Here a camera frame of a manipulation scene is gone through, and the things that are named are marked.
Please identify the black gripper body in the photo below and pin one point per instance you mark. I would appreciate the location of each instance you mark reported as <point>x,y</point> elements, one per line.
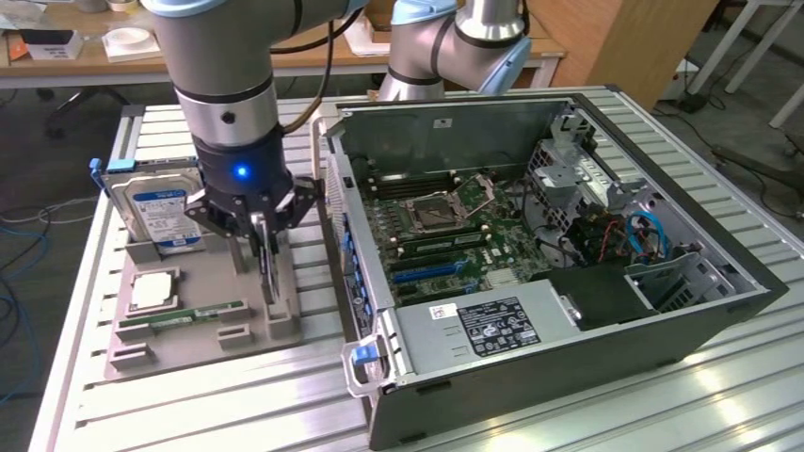
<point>242,165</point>

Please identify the black graphics card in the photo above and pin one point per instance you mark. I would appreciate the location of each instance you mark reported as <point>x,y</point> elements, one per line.
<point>270,278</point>

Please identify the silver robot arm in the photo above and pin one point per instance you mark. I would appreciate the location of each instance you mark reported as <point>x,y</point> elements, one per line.
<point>220,70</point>

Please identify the hard disk with blue caddy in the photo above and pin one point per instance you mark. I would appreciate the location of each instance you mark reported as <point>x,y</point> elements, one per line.
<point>158,212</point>

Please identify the silver CPU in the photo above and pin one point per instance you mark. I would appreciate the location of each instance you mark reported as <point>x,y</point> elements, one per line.
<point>151,289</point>

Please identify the green RAM stick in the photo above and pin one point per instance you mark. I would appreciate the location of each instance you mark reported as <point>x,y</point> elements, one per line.
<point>207,311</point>

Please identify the installed RAM stick with label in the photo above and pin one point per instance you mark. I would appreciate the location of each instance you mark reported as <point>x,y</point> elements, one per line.
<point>440,245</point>

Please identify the grey parts rack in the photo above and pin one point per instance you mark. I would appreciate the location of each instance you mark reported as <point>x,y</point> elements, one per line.
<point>207,339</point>

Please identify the metal socket cover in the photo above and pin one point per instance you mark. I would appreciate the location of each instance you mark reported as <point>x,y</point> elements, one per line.
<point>478,193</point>

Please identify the white tape holder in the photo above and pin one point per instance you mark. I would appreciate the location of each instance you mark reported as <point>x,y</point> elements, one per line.
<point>128,44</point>

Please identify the wooden desk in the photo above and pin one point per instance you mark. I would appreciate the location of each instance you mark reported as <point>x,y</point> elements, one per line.
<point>75,68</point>

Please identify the green motherboard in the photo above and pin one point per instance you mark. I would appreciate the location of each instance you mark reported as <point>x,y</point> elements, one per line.
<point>503,245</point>

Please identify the blue case latch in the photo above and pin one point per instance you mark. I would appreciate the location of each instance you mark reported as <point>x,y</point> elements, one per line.
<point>364,355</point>

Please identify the grey power supply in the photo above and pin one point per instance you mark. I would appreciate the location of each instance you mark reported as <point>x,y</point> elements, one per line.
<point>434,339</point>

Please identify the white box with black top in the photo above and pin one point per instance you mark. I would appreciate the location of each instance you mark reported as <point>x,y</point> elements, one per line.
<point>54,44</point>

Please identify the grey cup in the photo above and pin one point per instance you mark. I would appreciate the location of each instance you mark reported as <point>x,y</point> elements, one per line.
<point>92,5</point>

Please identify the perforated metal drive cage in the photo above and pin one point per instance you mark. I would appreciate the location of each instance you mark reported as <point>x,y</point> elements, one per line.
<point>559,179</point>

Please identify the orange box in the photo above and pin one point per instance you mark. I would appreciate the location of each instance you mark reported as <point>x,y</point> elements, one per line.
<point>19,51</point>

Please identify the black plastic shroud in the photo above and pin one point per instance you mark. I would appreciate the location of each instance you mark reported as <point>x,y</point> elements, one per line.
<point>596,296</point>

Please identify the open black PC case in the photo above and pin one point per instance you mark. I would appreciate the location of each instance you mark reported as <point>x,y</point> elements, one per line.
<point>566,367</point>

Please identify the wooden cabinet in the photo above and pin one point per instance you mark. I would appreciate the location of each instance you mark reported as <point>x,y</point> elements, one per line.
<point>628,47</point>

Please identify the grey metal disk bay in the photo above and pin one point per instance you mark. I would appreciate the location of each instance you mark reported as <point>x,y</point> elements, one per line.
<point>684,282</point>

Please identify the white metal table frame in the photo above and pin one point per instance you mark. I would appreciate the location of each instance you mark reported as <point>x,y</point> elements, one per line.
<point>723,47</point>

